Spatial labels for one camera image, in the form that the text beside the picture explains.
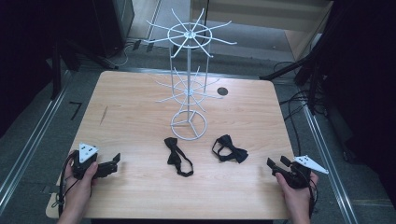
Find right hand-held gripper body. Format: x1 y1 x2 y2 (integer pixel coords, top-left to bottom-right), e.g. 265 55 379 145
271 155 330 189

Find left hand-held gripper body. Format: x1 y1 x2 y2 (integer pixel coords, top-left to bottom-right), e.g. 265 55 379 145
72 143 120 181

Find black bow tie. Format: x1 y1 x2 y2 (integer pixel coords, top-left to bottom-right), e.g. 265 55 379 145
163 136 194 178
211 133 249 164

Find white wire display rack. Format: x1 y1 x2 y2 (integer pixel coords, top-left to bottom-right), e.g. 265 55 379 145
143 7 238 142

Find person's right hand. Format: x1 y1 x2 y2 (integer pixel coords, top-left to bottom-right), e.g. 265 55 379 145
275 171 319 213

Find person's left hand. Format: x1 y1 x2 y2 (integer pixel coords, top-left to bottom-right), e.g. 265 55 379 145
64 149 99 213

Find grey tape piece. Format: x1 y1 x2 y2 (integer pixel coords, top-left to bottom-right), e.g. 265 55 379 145
41 184 61 196

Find black metal stand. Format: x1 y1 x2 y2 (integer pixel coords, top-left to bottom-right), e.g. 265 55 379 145
259 27 332 117
49 36 120 101

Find black cabinet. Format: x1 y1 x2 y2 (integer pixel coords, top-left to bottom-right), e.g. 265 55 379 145
92 0 135 59

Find light wooden board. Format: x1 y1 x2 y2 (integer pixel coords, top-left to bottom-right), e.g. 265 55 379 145
190 0 334 61

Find right hand-held gripper black cable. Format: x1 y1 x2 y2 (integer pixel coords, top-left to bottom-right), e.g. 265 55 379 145
307 178 319 219

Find hand-held gripper black cable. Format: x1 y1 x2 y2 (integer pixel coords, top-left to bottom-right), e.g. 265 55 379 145
307 178 319 219
56 152 79 217

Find left hand-held gripper black cable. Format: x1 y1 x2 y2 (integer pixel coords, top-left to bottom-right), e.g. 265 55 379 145
56 152 79 217

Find metal floor rail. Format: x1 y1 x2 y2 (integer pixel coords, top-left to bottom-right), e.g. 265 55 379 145
302 105 360 224
0 71 72 217

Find black floor cables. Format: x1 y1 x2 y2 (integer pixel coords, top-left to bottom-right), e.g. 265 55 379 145
273 60 328 157

